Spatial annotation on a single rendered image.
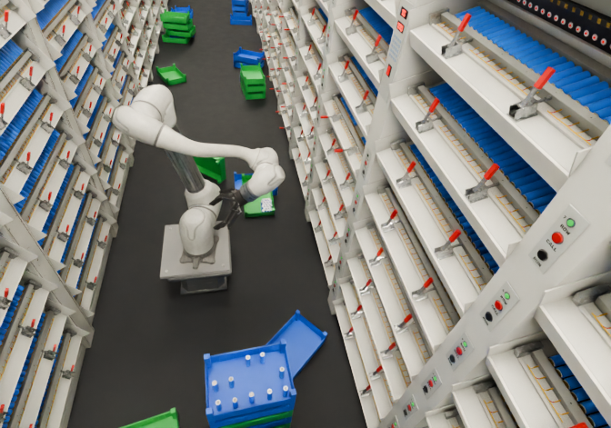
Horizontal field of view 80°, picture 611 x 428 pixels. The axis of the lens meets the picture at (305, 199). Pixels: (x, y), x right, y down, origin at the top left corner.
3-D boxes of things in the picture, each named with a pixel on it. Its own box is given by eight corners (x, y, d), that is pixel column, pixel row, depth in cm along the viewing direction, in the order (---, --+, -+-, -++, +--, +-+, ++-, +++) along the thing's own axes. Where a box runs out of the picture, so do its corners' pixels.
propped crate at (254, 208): (274, 214, 250) (275, 210, 243) (245, 217, 246) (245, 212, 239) (269, 177, 263) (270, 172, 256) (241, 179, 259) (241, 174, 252)
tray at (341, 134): (358, 186, 147) (355, 170, 140) (325, 109, 190) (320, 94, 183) (406, 170, 146) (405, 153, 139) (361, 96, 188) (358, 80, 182)
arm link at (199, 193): (193, 227, 199) (204, 199, 214) (221, 225, 196) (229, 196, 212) (117, 104, 146) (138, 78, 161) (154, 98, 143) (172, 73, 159)
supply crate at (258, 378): (208, 423, 122) (205, 415, 117) (205, 363, 136) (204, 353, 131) (295, 403, 129) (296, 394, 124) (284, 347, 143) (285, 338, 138)
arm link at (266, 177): (262, 203, 163) (264, 185, 173) (288, 185, 157) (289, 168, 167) (245, 187, 157) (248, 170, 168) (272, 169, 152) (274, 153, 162)
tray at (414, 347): (413, 385, 112) (410, 372, 102) (356, 236, 154) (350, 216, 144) (476, 366, 111) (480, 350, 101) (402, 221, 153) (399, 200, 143)
